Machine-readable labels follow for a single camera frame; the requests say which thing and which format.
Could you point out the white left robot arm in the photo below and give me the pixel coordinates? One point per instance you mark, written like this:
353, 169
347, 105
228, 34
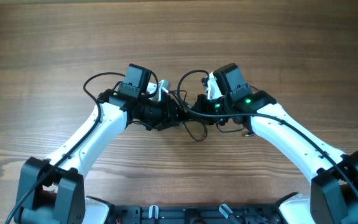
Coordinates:
52, 190

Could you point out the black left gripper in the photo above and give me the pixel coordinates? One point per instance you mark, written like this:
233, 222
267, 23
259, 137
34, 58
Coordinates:
168, 117

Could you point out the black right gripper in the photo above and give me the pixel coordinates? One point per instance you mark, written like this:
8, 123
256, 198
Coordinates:
201, 104

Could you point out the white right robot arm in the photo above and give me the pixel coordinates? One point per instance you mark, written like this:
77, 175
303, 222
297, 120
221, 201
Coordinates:
332, 174

